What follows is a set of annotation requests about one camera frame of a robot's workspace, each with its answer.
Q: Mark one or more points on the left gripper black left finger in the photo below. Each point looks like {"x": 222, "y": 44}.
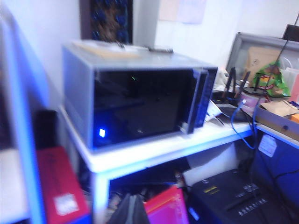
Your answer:
{"x": 121, "y": 212}

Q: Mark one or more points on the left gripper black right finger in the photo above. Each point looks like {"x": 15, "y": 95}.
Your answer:
{"x": 141, "y": 212}

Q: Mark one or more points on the black glass microwave door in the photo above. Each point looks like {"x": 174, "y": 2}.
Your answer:
{"x": 144, "y": 105}

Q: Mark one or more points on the pink box with gold pattern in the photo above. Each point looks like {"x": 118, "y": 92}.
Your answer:
{"x": 168, "y": 207}

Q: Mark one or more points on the red blue cardboard box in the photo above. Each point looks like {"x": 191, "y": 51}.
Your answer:
{"x": 58, "y": 182}

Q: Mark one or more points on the black box with yellow label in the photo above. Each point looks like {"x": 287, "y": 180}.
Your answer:
{"x": 233, "y": 200}

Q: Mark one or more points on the black silver microwave oven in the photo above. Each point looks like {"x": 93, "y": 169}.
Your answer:
{"x": 77, "y": 93}

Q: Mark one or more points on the open brown cardboard box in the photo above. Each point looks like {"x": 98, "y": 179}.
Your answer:
{"x": 278, "y": 116}

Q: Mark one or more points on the dark box of blue-wrapped candies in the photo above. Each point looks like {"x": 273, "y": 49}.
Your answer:
{"x": 107, "y": 21}

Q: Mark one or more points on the white table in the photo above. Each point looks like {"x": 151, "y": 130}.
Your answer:
{"x": 140, "y": 156}

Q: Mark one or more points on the white paper sheet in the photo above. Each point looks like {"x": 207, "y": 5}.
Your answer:
{"x": 210, "y": 163}

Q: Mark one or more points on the black router with antennas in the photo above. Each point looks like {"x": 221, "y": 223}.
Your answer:
{"x": 231, "y": 109}

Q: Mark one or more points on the blue panel with white label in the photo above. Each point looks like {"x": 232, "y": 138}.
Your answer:
{"x": 280, "y": 163}

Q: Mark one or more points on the purple disc spindle black lid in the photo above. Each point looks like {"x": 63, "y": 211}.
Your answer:
{"x": 251, "y": 99}

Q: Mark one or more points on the brown paper envelope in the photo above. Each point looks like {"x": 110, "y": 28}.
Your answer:
{"x": 109, "y": 52}

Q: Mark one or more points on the pens in clear bag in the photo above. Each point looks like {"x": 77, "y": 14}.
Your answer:
{"x": 160, "y": 49}

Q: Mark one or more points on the green chips bag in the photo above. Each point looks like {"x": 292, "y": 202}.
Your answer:
{"x": 273, "y": 81}

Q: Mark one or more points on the brown paper bag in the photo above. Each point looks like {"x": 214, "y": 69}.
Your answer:
{"x": 259, "y": 58}

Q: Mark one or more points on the white shopping bag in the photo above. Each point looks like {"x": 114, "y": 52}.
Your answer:
{"x": 292, "y": 79}

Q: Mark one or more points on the pink paper notice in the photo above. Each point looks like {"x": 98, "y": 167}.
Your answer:
{"x": 168, "y": 10}

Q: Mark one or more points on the handwritten lavender paper notice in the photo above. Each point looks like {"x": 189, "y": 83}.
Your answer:
{"x": 192, "y": 11}

